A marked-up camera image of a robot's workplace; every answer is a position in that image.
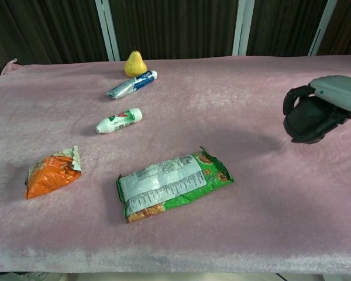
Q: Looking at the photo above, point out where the green snack bag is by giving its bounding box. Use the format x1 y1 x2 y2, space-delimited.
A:
116 146 235 224

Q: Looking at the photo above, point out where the blue white toothpaste tube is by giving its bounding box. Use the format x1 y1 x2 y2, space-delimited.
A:
105 70 158 101

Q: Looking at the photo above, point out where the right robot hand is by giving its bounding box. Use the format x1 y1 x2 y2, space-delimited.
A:
283 74 351 138

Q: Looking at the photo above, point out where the white frame post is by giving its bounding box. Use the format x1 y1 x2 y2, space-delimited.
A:
232 0 256 57
308 0 339 57
94 0 121 62

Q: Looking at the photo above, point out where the pink plush table cloth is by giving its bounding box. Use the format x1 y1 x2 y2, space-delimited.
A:
0 54 351 275

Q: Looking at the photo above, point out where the yellow pear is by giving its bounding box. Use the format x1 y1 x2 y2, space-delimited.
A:
123 48 148 78

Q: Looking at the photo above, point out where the white bottle green red label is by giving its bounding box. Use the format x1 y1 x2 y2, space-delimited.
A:
94 107 143 135

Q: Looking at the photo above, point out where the orange snack bag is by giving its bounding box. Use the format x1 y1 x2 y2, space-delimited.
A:
25 145 82 200

